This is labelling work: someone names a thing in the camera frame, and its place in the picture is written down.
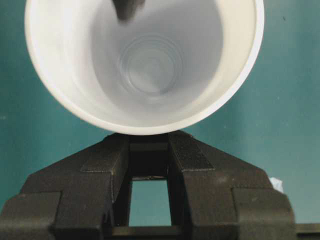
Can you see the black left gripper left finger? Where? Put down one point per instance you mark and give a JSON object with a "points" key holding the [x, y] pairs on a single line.
{"points": [[71, 199]]}

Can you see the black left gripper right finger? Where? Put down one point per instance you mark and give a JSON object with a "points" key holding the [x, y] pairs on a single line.
{"points": [[216, 196]]}

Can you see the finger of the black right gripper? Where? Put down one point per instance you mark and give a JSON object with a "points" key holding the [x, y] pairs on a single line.
{"points": [[126, 9]]}

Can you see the light blue tape strip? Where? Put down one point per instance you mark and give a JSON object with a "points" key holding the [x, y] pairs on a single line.
{"points": [[277, 184]]}

